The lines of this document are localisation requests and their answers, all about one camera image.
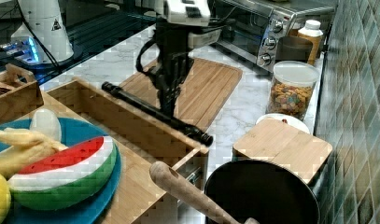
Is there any white-capped brown bottle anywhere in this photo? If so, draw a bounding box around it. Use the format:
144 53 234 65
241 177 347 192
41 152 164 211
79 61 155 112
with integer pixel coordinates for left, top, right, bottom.
298 20 323 65

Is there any silver toaster oven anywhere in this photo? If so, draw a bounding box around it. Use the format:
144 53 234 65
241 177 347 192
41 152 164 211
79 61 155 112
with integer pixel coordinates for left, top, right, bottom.
208 0 335 72

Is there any wooden tray box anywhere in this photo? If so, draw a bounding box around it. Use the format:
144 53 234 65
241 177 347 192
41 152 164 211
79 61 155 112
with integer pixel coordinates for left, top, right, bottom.
0 63 44 124

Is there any dark metal cup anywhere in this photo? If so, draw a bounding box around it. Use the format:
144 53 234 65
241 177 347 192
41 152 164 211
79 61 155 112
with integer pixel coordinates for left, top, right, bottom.
275 36 313 63

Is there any plush watermelon slice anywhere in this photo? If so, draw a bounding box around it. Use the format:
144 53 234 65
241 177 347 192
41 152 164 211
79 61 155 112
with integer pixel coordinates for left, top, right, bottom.
8 136 118 211

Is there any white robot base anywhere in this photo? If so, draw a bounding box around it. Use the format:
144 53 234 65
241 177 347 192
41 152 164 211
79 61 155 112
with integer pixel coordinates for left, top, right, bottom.
0 0 75 66

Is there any small bamboo board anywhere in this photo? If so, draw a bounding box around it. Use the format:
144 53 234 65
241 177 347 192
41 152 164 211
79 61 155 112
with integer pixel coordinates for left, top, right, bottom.
232 119 332 184

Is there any white plate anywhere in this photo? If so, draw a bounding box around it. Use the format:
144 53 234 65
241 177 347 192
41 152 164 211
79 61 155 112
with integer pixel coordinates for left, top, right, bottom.
256 113 310 133

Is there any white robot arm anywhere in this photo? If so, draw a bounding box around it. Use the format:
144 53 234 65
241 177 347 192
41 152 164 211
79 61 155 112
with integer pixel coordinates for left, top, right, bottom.
136 0 224 117

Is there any wooden pan handle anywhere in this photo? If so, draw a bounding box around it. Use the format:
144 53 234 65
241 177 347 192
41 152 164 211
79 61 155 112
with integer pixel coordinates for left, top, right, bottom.
149 161 260 224

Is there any white plush egg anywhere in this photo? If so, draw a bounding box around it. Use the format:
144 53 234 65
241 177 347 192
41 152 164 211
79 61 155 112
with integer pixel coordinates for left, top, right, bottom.
30 108 62 142

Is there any plush banana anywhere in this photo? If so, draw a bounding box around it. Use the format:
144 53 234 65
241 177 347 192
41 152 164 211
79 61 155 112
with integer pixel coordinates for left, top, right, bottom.
0 128 67 179

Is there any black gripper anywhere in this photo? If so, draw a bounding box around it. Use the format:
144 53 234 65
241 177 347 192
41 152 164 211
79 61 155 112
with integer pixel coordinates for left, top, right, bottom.
147 17 210 117

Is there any black frying pan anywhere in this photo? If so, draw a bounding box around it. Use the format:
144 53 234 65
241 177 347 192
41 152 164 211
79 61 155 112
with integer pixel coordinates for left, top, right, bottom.
204 160 321 224

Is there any black drawer handle bar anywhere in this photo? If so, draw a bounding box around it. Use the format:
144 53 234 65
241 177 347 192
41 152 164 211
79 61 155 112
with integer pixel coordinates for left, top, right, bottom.
101 81 214 147

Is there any blue plate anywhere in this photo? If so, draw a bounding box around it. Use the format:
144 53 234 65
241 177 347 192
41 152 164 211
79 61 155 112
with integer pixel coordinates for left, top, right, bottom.
3 118 121 224

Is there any bamboo cutting board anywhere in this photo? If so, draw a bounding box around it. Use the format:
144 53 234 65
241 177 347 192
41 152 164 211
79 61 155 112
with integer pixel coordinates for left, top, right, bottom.
120 58 243 131

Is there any cereal jar with lid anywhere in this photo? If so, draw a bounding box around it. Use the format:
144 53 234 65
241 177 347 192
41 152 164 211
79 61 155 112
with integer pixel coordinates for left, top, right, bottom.
266 61 320 120

